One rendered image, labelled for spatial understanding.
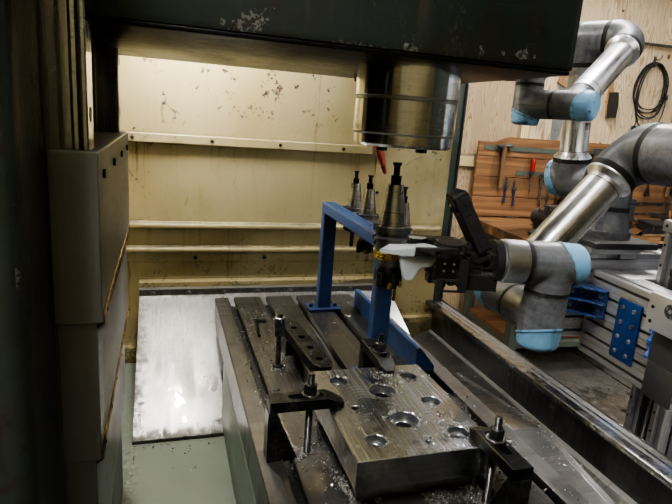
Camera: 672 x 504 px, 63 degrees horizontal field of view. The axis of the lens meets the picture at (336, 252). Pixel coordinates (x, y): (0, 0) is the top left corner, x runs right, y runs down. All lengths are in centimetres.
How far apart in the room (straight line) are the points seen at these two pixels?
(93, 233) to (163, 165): 125
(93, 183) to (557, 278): 73
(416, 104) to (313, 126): 109
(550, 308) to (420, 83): 44
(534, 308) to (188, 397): 100
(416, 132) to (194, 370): 110
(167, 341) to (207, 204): 46
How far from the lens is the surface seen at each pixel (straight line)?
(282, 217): 190
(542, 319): 101
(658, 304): 151
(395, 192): 89
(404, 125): 82
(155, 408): 162
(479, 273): 96
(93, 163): 59
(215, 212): 186
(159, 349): 175
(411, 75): 82
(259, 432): 106
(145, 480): 144
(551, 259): 98
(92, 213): 60
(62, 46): 61
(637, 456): 142
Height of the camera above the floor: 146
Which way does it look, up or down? 14 degrees down
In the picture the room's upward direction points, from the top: 4 degrees clockwise
